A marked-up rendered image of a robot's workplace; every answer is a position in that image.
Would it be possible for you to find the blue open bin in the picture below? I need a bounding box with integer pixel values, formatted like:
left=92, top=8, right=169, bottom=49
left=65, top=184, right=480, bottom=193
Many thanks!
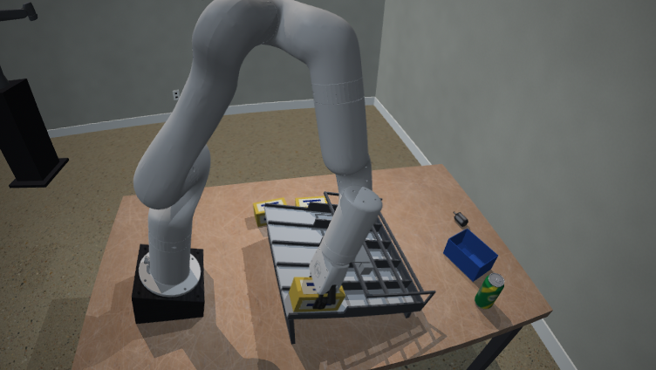
left=444, top=229, right=498, bottom=282

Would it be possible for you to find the green and yellow drink can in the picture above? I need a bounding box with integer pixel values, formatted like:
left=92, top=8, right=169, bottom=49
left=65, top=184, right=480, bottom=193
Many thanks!
left=475, top=273, right=504, bottom=309

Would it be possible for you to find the yellow butter carton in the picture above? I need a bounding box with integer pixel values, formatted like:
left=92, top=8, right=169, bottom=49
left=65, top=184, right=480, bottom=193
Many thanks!
left=295, top=196, right=327, bottom=208
left=289, top=277, right=345, bottom=312
left=253, top=197, right=287, bottom=227

